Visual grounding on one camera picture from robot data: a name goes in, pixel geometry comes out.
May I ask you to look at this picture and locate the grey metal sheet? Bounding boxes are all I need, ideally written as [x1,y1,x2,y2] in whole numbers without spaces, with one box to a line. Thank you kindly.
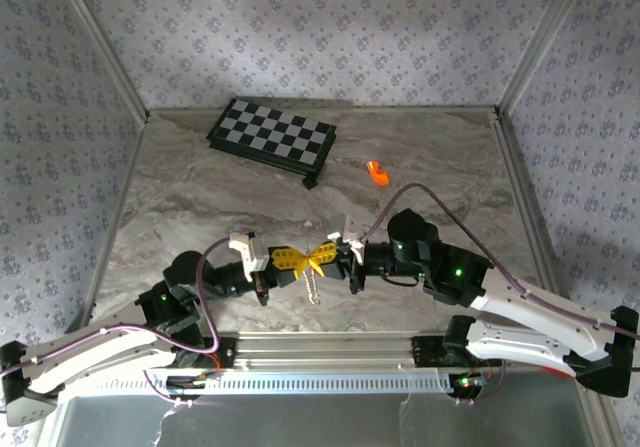
[49,394,601,447]

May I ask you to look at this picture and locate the aluminium frame post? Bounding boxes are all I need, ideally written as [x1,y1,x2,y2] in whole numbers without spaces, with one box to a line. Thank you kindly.
[49,0,151,123]
[496,0,592,117]

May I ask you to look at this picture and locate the folded black chessboard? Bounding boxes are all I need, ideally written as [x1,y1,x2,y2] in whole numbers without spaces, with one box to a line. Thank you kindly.
[206,97,338,191]

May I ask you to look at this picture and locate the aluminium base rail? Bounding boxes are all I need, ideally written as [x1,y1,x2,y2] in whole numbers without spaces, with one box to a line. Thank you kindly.
[199,329,601,374]

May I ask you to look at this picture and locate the white torn tape strip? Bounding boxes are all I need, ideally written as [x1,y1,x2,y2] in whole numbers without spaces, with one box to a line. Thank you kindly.
[148,400,177,447]

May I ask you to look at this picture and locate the red plastic key fob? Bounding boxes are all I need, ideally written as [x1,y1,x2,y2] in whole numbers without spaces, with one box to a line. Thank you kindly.
[366,160,392,187]

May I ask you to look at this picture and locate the aluminium table edge rail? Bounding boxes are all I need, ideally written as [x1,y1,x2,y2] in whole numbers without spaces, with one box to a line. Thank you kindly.
[491,108,572,329]
[82,114,151,319]

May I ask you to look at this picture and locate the silver keyring with chain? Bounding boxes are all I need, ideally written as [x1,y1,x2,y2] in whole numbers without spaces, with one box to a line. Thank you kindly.
[301,240,322,306]

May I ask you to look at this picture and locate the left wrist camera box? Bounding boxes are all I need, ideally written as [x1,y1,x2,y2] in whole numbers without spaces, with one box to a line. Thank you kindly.
[228,231,267,272]

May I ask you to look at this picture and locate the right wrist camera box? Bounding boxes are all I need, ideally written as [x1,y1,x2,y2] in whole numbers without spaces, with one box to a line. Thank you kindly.
[327,212,369,266]

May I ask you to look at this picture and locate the white slotted cable duct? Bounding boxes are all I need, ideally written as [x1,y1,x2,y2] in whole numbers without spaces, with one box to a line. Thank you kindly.
[64,369,454,398]

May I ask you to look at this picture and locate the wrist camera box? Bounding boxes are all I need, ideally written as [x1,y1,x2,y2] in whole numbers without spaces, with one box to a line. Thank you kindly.
[327,212,369,266]
[228,231,267,272]

